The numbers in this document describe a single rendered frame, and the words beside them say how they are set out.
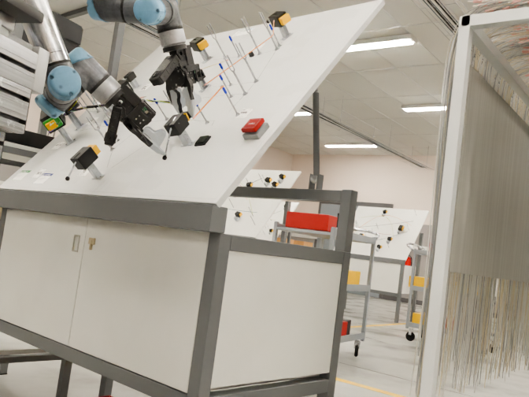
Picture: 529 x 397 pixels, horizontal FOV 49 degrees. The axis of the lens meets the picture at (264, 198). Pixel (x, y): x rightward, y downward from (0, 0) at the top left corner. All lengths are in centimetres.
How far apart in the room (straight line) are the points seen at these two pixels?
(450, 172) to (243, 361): 72
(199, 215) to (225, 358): 37
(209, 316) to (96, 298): 48
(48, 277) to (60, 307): 13
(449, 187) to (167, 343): 82
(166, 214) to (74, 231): 50
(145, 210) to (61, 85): 39
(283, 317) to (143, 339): 39
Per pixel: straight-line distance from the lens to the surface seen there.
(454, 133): 155
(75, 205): 188
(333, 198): 191
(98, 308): 180
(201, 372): 146
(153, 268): 161
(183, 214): 147
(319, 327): 181
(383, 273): 844
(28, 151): 251
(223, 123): 176
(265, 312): 160
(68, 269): 195
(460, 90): 158
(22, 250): 223
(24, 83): 124
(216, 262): 143
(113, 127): 165
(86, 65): 163
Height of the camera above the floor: 78
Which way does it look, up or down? 5 degrees up
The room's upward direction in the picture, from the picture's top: 8 degrees clockwise
